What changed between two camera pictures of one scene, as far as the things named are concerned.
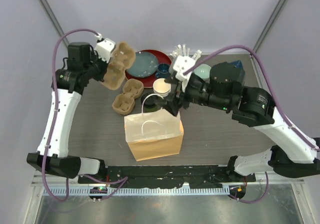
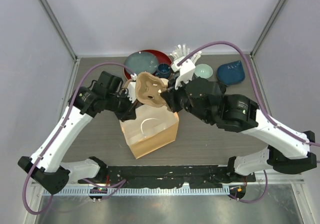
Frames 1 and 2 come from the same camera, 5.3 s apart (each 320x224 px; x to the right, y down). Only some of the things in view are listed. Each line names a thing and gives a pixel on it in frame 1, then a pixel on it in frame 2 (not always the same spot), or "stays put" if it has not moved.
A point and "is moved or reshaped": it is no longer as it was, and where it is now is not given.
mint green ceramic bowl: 203,71 stays put
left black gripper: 104,63 to 130,112
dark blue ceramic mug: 163,71 stays put
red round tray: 162,58 stays put
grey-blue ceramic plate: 145,64 stays put
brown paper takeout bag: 154,134 is moved or reshaped
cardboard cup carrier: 123,57 to 148,89
